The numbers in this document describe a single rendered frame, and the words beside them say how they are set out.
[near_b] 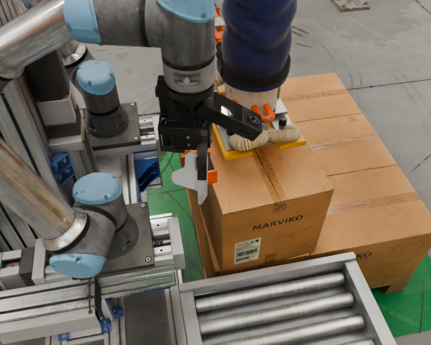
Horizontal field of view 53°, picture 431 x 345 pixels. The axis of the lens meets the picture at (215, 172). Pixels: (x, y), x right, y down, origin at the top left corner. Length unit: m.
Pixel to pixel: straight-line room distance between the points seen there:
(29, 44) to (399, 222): 1.66
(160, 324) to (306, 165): 0.97
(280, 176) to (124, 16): 1.05
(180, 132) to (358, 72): 3.24
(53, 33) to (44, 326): 0.80
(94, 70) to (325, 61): 2.71
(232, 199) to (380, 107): 2.25
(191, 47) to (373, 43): 3.75
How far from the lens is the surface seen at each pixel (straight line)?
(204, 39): 0.58
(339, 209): 2.00
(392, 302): 2.46
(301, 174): 1.54
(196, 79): 0.60
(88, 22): 0.60
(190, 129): 0.66
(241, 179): 1.50
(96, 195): 1.07
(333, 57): 3.98
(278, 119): 1.54
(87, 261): 1.00
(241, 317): 1.66
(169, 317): 2.02
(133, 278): 1.35
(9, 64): 0.87
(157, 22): 0.57
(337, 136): 2.33
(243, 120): 0.68
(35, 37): 0.81
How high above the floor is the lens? 2.07
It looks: 48 degrees down
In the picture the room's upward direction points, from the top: straight up
